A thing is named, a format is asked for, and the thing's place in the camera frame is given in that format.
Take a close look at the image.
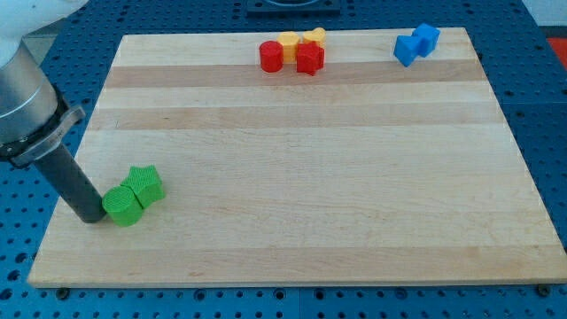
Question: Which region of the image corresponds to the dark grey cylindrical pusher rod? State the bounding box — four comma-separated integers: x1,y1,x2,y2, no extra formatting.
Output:
34,144,106,223

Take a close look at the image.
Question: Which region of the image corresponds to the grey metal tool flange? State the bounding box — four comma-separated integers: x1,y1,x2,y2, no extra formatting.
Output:
1,87,86,168

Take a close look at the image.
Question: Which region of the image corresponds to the green cylinder block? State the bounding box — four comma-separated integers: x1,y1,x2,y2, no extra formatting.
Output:
102,186,144,227

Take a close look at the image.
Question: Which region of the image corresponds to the green star block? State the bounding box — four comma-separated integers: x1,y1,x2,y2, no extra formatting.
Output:
120,165,166,208

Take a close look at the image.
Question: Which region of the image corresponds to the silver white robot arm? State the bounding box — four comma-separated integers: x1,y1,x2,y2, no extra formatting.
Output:
1,0,106,223

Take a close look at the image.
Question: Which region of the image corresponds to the light wooden board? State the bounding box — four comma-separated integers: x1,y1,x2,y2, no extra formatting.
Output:
28,27,566,288

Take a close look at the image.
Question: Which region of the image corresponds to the red cylinder block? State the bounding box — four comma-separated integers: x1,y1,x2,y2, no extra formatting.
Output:
259,41,284,73

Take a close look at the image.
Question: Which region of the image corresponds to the yellow hexagon block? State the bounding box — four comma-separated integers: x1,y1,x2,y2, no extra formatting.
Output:
276,31,301,64

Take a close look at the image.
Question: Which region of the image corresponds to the red star block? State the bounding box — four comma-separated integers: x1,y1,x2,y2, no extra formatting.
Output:
296,42,325,76

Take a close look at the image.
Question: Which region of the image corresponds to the yellow heart block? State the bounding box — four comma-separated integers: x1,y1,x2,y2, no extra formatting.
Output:
302,27,326,48

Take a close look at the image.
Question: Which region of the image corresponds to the blue triangle block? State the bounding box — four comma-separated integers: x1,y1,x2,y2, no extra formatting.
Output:
393,35,421,67

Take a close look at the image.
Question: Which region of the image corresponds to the blue cube block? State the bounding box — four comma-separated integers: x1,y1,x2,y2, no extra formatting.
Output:
412,23,440,58

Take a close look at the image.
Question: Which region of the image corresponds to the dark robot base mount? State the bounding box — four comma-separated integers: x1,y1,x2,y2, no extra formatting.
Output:
245,0,342,17

